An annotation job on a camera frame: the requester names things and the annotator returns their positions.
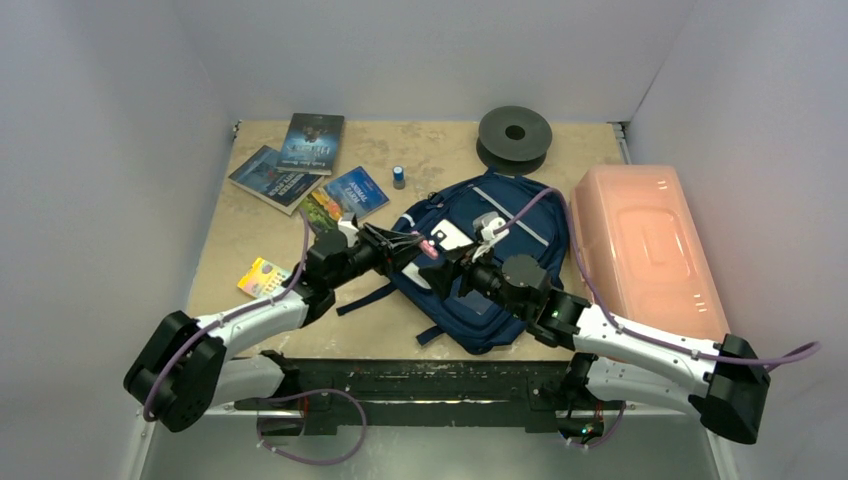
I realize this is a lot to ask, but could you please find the translucent orange plastic box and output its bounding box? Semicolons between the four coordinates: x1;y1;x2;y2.
571;165;730;342

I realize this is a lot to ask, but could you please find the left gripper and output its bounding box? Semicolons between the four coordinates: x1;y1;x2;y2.
328;223;424;290

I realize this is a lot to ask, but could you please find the small blue capped bottle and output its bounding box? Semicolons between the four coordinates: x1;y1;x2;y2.
392;165;406;190

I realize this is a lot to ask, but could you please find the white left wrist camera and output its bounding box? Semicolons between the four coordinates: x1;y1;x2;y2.
337;212;359;247

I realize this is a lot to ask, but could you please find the dark grey filament spool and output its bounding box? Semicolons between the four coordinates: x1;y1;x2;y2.
476;105;553;176

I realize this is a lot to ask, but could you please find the aluminium frame rail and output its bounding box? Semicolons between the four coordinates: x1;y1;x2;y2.
123;405;739;479

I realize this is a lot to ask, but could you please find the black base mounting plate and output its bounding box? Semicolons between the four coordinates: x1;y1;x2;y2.
224;358;622;439

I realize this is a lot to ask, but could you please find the navy blue student backpack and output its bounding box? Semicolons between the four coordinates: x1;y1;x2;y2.
336;168;571;356

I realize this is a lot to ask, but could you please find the blue cover book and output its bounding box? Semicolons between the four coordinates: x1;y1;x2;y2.
228;145;324;216

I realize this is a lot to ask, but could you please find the colourful crayon box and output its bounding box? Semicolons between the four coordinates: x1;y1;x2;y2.
237;257;292;298

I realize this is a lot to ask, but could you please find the pink eraser stick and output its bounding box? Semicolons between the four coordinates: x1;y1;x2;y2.
419;239;439;259

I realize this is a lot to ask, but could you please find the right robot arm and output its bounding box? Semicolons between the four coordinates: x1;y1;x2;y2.
419;255;771;445

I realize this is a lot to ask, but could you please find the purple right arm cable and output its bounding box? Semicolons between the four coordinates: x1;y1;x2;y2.
493;187;821;369

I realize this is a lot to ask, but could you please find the dark cover book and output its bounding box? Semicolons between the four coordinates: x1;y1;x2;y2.
276;113;345;176

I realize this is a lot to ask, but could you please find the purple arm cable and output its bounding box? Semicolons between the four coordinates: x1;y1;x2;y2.
142;210;313;424
493;187;821;369

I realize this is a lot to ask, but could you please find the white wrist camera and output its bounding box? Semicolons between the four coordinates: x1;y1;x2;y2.
337;212;359;247
472;211;509;247

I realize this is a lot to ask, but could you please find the animal farm book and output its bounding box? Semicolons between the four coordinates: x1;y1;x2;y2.
300;166;389;234

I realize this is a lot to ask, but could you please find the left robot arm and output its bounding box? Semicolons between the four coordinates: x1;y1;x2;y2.
123;223;439;432

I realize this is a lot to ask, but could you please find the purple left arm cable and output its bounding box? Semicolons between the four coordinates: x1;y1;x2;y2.
142;210;313;424

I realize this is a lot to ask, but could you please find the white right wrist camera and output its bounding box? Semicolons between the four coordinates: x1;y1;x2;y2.
472;211;509;247

